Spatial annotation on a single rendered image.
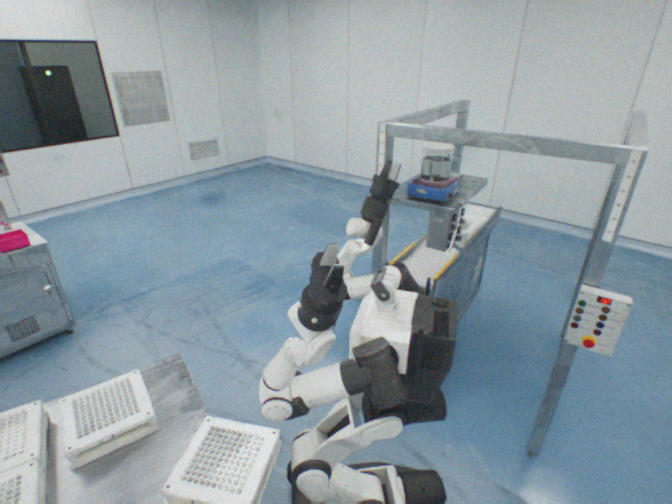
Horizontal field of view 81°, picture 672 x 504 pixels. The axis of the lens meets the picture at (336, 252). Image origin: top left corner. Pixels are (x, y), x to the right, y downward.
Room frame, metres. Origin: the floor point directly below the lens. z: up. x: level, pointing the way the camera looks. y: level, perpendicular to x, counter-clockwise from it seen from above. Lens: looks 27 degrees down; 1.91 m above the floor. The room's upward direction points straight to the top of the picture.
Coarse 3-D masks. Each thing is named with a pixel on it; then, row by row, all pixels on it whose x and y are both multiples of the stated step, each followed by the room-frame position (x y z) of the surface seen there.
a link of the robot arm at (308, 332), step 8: (296, 304) 0.77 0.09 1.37; (288, 312) 0.77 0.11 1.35; (296, 312) 0.75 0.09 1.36; (296, 320) 0.74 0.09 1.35; (304, 320) 0.69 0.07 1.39; (336, 320) 0.76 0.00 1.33; (296, 328) 0.74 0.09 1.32; (304, 328) 0.71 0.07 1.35; (312, 328) 0.68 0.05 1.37; (320, 328) 0.68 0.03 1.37; (328, 328) 0.70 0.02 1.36; (304, 336) 0.71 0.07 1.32; (312, 336) 0.70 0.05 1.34
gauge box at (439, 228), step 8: (432, 216) 1.80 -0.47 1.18; (448, 216) 1.75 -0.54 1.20; (432, 224) 1.80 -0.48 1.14; (440, 224) 1.77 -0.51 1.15; (448, 224) 1.75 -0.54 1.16; (456, 224) 1.85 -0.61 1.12; (432, 232) 1.79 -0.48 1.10; (440, 232) 1.77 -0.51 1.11; (448, 232) 1.76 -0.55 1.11; (456, 232) 1.87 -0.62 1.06; (432, 240) 1.79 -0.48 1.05; (440, 240) 1.77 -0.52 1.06; (432, 248) 1.79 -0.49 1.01; (440, 248) 1.76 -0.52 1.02
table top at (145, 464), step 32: (96, 384) 1.06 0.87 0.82; (160, 384) 1.06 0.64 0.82; (192, 384) 1.06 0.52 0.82; (160, 416) 0.92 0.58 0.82; (192, 416) 0.92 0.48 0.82; (128, 448) 0.80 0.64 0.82; (160, 448) 0.80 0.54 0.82; (64, 480) 0.70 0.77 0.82; (96, 480) 0.70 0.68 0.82; (128, 480) 0.70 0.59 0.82; (160, 480) 0.70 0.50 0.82
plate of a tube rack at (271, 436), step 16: (208, 416) 0.86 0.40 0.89; (256, 432) 0.80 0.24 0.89; (272, 432) 0.80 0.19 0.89; (192, 448) 0.75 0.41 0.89; (208, 448) 0.75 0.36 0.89; (240, 448) 0.75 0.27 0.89; (272, 448) 0.75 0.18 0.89; (176, 464) 0.70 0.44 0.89; (192, 464) 0.70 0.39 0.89; (208, 464) 0.70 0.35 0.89; (240, 464) 0.70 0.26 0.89; (256, 464) 0.70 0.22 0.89; (176, 480) 0.65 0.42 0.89; (256, 480) 0.65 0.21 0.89; (176, 496) 0.62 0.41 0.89; (192, 496) 0.61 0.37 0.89; (208, 496) 0.61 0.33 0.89; (224, 496) 0.61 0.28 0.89; (240, 496) 0.61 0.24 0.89
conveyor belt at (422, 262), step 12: (468, 216) 2.75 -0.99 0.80; (480, 216) 2.75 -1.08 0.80; (420, 252) 2.16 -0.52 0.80; (432, 252) 2.16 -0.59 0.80; (444, 252) 2.16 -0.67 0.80; (456, 252) 2.16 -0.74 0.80; (408, 264) 2.01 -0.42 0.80; (420, 264) 2.01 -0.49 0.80; (432, 264) 2.01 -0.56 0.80; (444, 264) 2.01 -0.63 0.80; (420, 276) 1.87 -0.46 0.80; (432, 276) 1.87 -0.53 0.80
